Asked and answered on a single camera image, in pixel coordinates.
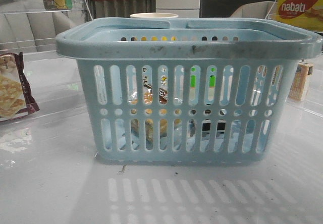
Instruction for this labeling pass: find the packaged bread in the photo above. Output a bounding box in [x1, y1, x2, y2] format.
[130, 83, 182, 144]

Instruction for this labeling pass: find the light blue plastic basket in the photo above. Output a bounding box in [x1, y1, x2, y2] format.
[56, 18, 322, 164]

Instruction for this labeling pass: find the colourful rubik's cube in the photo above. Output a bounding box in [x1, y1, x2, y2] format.
[190, 67, 217, 88]

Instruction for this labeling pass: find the left clear acrylic shelf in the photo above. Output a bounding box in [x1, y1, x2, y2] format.
[0, 0, 94, 131]

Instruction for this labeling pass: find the clear acrylic shelf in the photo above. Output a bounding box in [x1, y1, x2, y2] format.
[262, 0, 323, 120]
[0, 0, 94, 131]

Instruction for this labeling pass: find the beige small snack box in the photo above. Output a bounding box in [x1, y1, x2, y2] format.
[288, 63, 314, 101]

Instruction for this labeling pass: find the right clear acrylic shelf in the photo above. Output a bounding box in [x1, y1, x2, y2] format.
[262, 0, 323, 120]

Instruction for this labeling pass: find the brown cracker snack bag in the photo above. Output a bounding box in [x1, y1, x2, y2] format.
[1, 52, 39, 122]

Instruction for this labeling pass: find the yellow nabati wafer box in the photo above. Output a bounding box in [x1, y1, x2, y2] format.
[271, 0, 322, 32]

